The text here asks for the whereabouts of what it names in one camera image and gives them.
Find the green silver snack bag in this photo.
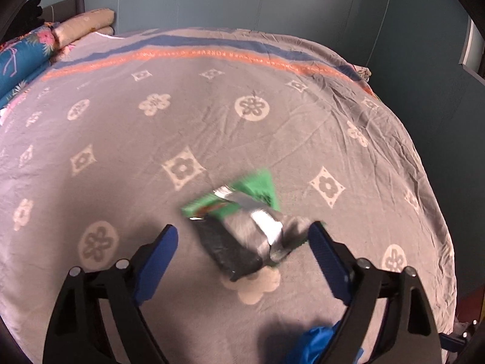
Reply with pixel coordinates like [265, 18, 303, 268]
[182, 170, 313, 282]

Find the blue glove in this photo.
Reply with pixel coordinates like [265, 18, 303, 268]
[283, 322, 340, 364]

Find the grey patterned bed blanket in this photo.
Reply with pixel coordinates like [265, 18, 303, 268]
[1, 29, 456, 363]

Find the floral sheet at bed edge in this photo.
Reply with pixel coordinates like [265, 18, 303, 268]
[353, 65, 372, 82]

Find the beige folded quilt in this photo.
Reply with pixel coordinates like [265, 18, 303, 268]
[52, 8, 115, 49]

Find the blue floral folded quilt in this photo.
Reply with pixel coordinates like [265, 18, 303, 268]
[1, 23, 56, 108]

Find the grey padded headboard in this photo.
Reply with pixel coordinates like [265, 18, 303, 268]
[40, 0, 85, 22]

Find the black clothing pile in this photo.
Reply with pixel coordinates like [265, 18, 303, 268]
[16, 0, 44, 32]

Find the window with white frame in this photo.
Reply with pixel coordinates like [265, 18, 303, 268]
[459, 17, 484, 84]

